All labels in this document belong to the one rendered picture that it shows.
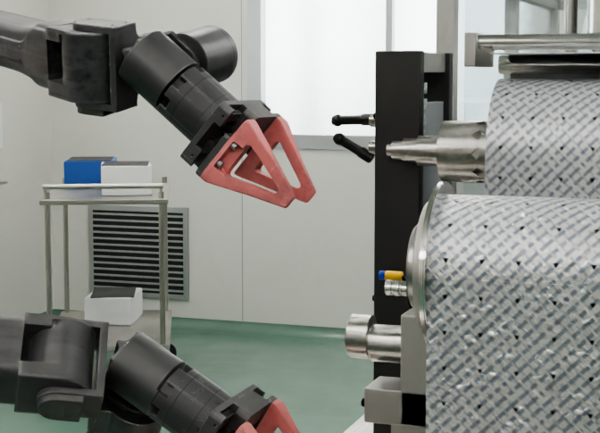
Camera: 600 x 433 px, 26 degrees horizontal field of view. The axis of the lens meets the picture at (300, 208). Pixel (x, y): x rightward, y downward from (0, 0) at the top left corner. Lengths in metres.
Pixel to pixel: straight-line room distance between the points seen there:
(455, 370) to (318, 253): 5.94
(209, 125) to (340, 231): 5.82
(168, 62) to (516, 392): 0.42
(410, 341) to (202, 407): 0.19
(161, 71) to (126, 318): 4.92
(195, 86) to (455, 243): 0.28
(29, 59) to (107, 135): 6.14
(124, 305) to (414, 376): 4.94
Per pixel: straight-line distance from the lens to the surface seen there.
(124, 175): 5.69
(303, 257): 7.03
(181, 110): 1.17
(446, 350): 1.07
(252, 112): 1.16
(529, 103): 1.29
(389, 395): 1.17
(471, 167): 1.33
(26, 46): 1.30
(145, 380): 1.14
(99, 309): 6.09
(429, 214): 1.06
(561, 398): 1.06
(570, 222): 1.06
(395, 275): 1.19
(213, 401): 1.14
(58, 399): 1.13
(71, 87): 1.23
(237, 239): 7.15
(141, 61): 1.18
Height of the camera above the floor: 1.41
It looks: 6 degrees down
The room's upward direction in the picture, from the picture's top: straight up
